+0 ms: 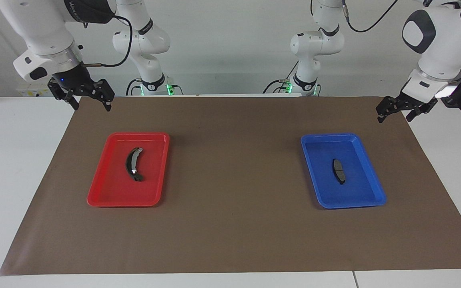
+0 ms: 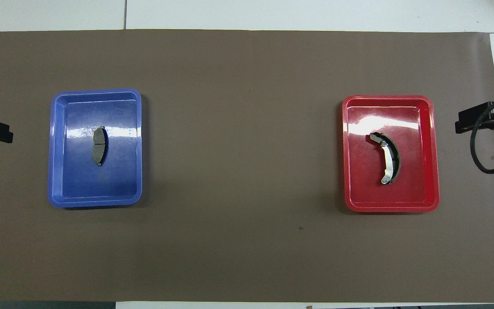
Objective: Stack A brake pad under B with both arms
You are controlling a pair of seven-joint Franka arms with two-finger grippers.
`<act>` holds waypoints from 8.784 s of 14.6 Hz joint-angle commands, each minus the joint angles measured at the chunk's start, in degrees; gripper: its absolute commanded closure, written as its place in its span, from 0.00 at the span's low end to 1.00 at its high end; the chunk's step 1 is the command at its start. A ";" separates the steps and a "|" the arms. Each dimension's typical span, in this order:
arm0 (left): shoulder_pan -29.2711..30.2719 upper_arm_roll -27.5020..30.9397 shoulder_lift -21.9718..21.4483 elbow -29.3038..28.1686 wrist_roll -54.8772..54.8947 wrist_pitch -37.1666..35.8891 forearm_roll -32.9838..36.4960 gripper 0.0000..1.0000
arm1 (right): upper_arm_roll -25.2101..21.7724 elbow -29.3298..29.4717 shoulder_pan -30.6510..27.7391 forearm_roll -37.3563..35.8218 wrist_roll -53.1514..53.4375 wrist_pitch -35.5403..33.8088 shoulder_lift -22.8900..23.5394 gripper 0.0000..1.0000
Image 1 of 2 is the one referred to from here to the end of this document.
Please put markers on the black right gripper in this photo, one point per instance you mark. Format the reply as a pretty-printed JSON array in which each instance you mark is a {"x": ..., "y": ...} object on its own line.
[{"x": 74, "y": 80}]

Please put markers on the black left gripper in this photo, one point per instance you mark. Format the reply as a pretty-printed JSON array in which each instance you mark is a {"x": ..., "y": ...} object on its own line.
[{"x": 412, "y": 100}]

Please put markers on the curved dark brake pad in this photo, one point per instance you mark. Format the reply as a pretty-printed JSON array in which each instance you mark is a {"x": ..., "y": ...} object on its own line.
[{"x": 130, "y": 162}]

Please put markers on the small dark brake pad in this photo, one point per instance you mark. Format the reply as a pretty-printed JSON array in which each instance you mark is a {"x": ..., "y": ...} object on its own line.
[{"x": 338, "y": 171}]

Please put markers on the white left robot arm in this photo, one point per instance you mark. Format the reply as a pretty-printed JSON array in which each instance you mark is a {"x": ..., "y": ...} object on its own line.
[{"x": 434, "y": 44}]

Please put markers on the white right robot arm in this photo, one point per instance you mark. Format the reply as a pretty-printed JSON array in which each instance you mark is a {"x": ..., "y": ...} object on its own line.
[{"x": 46, "y": 28}]

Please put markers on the yellow label sticker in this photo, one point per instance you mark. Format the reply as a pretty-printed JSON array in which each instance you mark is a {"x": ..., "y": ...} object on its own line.
[{"x": 28, "y": 92}]

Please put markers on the blue plastic tray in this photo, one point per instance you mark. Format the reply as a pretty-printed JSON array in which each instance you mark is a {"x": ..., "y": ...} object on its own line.
[{"x": 358, "y": 188}]

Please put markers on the red plastic tray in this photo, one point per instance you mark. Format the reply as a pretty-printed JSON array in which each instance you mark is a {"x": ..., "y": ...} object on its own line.
[{"x": 110, "y": 188}]

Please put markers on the brown table mat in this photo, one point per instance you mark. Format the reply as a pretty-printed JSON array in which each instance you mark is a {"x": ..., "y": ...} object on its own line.
[{"x": 234, "y": 200}]

